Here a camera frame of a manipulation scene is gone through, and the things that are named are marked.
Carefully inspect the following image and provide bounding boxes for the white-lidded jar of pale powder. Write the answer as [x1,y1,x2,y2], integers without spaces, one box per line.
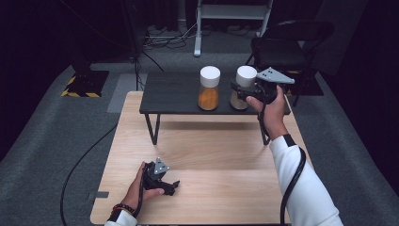
[230,65,267,111]

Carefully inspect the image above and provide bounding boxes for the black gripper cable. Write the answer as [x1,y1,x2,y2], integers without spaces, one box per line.
[134,164,149,218]
[257,103,307,226]

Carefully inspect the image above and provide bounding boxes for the person's left hand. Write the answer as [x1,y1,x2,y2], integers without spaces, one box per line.
[120,161,166,210]

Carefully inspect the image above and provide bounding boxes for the bundle of floor cables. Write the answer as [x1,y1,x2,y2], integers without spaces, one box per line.
[142,23,203,51]

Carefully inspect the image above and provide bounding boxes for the white metal stand frame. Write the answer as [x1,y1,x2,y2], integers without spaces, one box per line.
[193,0,274,57]

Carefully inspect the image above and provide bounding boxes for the long black floor cable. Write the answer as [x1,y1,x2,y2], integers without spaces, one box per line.
[59,122,119,226]

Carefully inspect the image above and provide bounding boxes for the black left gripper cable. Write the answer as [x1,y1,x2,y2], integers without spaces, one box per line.
[134,164,149,218]

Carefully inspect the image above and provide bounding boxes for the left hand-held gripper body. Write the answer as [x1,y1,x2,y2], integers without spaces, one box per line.
[142,156,172,191]

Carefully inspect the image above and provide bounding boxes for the grey tape strip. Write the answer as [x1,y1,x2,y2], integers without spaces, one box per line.
[88,190,110,201]

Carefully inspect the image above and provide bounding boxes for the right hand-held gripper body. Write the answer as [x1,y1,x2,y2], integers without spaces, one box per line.
[240,66,296,105]

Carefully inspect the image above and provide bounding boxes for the black shelf with metal legs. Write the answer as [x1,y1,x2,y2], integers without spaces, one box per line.
[138,71,292,146]

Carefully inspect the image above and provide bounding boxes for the red and black bead bracelet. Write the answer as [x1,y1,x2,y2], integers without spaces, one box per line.
[111,202,136,216]

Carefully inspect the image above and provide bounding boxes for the person's right hand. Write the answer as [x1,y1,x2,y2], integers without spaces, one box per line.
[246,84,289,141]

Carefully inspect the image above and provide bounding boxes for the black stand pole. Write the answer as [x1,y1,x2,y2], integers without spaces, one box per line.
[120,0,149,92]

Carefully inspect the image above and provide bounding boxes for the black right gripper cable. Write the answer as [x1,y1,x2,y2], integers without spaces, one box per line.
[257,103,307,226]

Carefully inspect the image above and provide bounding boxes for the black folding chair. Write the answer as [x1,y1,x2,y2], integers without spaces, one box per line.
[246,19,335,108]

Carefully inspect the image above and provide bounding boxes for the white-lidded jar of orange powder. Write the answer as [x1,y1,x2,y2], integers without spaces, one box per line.
[197,65,221,112]

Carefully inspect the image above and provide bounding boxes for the black base with yellow stripes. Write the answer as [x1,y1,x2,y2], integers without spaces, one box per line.
[61,70,110,99]

